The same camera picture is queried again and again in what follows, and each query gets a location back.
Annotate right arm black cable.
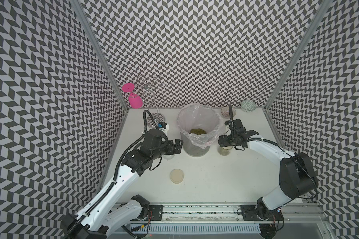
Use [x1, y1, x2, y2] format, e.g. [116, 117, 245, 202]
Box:
[227, 104, 318, 200]

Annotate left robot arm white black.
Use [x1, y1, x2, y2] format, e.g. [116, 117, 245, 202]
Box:
[61, 128, 183, 239]

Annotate grey mesh trash bin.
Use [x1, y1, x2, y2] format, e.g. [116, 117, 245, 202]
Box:
[180, 131, 212, 157]

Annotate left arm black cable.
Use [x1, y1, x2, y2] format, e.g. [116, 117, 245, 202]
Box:
[62, 110, 162, 239]

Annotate clear plastic bin liner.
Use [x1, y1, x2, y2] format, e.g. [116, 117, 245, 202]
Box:
[176, 104, 225, 145]

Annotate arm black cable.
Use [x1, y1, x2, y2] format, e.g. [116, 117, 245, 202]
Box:
[227, 104, 318, 200]
[62, 110, 162, 239]

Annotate green patterned small bowl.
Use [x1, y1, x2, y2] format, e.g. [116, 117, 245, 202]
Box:
[240, 100, 257, 113]

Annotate pinkish small bowl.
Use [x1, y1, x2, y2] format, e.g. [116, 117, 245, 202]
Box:
[221, 106, 236, 118]

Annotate mung beans in bin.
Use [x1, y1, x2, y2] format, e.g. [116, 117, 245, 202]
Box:
[189, 128, 207, 135]

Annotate pink wine glass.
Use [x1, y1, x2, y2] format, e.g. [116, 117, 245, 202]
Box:
[122, 83, 143, 109]

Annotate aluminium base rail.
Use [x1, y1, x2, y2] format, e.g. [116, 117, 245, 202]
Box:
[112, 203, 337, 239]

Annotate chrome wire glass rack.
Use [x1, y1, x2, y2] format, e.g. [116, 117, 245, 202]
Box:
[137, 74, 167, 128]

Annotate cream lid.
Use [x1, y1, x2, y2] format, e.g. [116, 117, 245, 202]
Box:
[170, 169, 184, 184]

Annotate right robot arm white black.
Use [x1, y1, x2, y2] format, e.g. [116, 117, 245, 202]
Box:
[218, 119, 318, 221]

